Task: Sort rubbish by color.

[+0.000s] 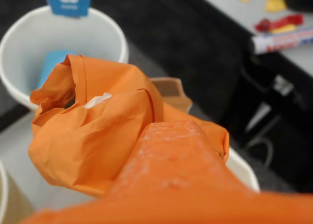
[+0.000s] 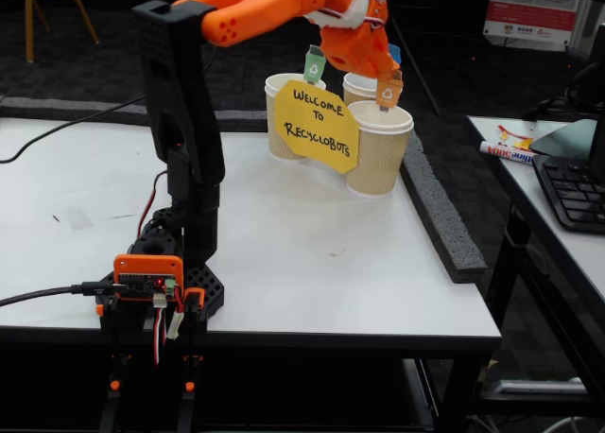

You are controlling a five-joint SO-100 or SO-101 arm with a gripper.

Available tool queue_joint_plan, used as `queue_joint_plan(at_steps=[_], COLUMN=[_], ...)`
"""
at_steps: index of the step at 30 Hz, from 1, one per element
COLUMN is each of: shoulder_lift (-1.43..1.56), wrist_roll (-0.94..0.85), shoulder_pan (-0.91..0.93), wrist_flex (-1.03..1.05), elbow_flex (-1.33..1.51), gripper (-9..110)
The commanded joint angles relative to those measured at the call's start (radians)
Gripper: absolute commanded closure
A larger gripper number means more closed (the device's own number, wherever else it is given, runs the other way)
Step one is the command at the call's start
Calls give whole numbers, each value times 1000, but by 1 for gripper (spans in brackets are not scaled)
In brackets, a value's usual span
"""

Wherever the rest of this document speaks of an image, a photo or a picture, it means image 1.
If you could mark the blue recycling bin label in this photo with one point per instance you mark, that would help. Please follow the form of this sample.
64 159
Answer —
68 1

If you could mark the orange fixed gripper finger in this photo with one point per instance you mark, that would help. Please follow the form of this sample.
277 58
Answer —
176 185

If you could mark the paper cup with green label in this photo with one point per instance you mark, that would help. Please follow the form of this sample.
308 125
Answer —
12 197

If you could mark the orange recycling bin label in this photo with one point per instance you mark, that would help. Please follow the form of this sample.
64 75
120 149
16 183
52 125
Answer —
171 92

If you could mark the paper cup with orange label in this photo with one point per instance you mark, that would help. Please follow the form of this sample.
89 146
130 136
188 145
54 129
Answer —
242 170

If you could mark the blue paper wad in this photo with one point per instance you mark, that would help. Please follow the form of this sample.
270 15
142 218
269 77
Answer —
52 65

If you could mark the white red marker pen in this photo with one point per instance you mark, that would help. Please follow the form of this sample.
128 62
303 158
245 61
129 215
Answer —
281 41

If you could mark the orange paper wad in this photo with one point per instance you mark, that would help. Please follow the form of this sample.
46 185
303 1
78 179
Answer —
93 136

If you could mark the red crumpled wrapper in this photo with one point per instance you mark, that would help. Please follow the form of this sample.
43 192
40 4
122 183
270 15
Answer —
278 22

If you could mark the black side table frame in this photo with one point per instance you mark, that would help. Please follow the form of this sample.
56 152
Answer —
269 99

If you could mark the paper cup with blue label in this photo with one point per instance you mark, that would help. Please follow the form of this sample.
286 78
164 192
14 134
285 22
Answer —
24 38

